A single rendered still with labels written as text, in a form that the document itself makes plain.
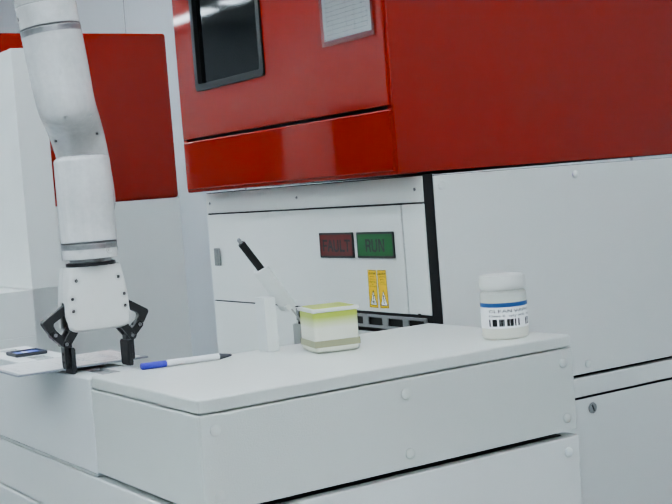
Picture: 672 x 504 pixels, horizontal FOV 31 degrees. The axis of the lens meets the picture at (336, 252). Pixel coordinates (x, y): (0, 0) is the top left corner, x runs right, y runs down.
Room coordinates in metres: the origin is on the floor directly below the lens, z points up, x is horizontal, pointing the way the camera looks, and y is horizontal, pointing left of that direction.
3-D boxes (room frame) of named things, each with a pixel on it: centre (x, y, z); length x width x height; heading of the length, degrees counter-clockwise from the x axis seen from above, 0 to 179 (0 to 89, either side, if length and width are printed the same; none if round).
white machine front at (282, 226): (2.45, 0.06, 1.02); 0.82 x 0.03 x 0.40; 33
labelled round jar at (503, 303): (1.83, -0.25, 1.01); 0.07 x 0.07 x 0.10
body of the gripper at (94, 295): (1.85, 0.37, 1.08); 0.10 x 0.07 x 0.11; 123
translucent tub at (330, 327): (1.85, 0.02, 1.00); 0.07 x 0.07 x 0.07; 19
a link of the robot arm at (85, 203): (1.85, 0.37, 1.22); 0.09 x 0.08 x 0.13; 5
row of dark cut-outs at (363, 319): (2.29, -0.03, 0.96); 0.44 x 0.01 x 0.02; 33
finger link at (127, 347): (1.88, 0.32, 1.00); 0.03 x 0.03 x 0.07; 33
